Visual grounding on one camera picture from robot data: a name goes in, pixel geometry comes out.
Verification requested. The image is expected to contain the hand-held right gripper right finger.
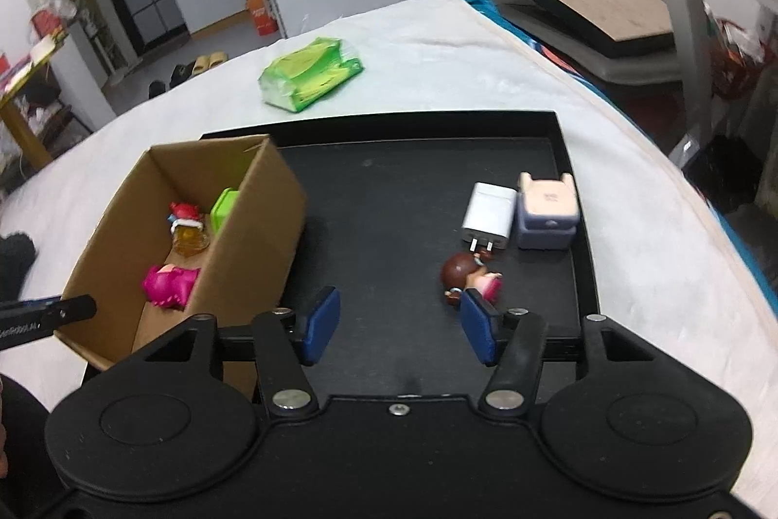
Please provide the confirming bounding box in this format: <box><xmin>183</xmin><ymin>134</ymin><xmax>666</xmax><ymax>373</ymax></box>
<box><xmin>458</xmin><ymin>288</ymin><xmax>667</xmax><ymax>420</ymax></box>

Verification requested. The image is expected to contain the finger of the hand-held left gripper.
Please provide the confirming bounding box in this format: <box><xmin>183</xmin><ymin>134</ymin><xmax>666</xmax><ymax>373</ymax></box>
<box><xmin>0</xmin><ymin>295</ymin><xmax>99</xmax><ymax>339</ymax></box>

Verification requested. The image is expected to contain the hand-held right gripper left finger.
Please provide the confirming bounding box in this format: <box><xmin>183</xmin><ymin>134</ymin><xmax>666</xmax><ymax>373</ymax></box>
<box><xmin>130</xmin><ymin>286</ymin><xmax>342</xmax><ymax>420</ymax></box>

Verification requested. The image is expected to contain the brown-haired doll figure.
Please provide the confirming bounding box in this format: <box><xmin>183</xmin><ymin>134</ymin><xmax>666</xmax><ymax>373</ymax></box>
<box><xmin>442</xmin><ymin>250</ymin><xmax>503</xmax><ymax>308</ymax></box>

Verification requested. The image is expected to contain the brown cardboard box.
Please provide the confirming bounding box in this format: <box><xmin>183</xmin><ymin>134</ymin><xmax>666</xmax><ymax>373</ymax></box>
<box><xmin>53</xmin><ymin>133</ymin><xmax>308</xmax><ymax>398</ymax></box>

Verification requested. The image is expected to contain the magenta toy figure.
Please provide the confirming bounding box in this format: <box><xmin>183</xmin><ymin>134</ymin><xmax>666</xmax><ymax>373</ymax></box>
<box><xmin>142</xmin><ymin>264</ymin><xmax>202</xmax><ymax>311</ymax></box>

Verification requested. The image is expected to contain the white charger plug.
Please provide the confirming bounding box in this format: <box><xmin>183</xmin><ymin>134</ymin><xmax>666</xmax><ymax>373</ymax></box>
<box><xmin>462</xmin><ymin>182</ymin><xmax>517</xmax><ymax>252</ymax></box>

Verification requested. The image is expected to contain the black tray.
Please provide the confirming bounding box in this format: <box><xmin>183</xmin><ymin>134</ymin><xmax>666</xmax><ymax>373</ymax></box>
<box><xmin>85</xmin><ymin>110</ymin><xmax>602</xmax><ymax>395</ymax></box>

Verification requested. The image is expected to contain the purple and beige toy box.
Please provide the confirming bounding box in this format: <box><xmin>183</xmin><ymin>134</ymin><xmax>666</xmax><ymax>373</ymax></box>
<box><xmin>515</xmin><ymin>171</ymin><xmax>580</xmax><ymax>251</ymax></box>

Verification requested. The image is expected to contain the red-hat amber toy figure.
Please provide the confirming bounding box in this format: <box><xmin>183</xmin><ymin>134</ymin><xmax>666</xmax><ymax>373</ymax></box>
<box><xmin>168</xmin><ymin>201</ymin><xmax>211</xmax><ymax>256</ymax></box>

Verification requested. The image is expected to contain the green cube toy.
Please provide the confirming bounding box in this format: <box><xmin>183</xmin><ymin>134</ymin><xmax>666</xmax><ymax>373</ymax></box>
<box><xmin>210</xmin><ymin>187</ymin><xmax>242</xmax><ymax>240</ymax></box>

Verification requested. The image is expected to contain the black fuzzy cloth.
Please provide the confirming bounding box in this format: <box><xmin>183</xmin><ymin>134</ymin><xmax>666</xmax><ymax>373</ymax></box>
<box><xmin>0</xmin><ymin>232</ymin><xmax>38</xmax><ymax>302</ymax></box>

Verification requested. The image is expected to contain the yellow side table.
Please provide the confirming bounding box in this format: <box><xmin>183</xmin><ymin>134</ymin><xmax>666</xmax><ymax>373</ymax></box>
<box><xmin>0</xmin><ymin>34</ymin><xmax>75</xmax><ymax>171</ymax></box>

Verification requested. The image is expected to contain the green tissue packet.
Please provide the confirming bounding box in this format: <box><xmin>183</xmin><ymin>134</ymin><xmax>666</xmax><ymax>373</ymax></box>
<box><xmin>258</xmin><ymin>37</ymin><xmax>365</xmax><ymax>114</ymax></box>

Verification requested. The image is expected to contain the red box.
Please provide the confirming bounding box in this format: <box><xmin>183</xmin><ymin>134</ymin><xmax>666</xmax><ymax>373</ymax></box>
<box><xmin>33</xmin><ymin>5</ymin><xmax>69</xmax><ymax>37</ymax></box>

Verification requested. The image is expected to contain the orange cardboard box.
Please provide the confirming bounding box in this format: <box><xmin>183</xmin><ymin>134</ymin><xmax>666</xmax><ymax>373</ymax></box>
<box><xmin>244</xmin><ymin>0</ymin><xmax>281</xmax><ymax>37</ymax></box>

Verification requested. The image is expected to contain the red basket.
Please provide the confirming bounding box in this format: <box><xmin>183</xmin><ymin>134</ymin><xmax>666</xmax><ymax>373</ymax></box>
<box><xmin>707</xmin><ymin>16</ymin><xmax>772</xmax><ymax>102</ymax></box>

